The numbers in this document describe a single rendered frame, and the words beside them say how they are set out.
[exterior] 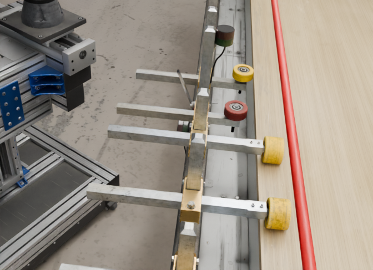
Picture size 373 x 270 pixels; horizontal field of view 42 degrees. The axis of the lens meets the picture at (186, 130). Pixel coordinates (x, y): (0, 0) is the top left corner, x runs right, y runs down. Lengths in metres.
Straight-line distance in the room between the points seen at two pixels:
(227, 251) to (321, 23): 1.23
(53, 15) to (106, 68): 1.75
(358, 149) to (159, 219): 1.18
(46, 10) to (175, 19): 2.54
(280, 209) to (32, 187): 1.40
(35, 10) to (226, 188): 0.92
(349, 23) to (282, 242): 1.39
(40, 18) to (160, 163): 1.23
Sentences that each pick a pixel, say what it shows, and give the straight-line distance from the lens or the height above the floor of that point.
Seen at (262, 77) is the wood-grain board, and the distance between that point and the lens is 1.85.
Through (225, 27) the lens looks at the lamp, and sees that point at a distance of 1.56.
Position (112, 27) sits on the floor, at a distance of 4.09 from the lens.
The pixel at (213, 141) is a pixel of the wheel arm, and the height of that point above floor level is 0.96.
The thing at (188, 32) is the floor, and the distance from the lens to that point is 4.05.
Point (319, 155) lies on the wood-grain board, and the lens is 1.55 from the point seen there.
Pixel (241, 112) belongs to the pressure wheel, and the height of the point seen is 0.91.
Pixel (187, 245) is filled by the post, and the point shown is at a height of 1.06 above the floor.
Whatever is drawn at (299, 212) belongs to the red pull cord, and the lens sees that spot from 0.32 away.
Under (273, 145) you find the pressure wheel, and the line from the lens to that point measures 1.42.
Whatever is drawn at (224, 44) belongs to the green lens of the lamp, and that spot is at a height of 1.14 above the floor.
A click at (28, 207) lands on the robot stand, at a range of 2.28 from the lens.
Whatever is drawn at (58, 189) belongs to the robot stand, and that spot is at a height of 0.21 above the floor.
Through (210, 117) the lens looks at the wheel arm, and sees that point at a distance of 1.67.
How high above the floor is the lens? 1.87
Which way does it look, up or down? 39 degrees down
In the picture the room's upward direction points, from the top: 5 degrees clockwise
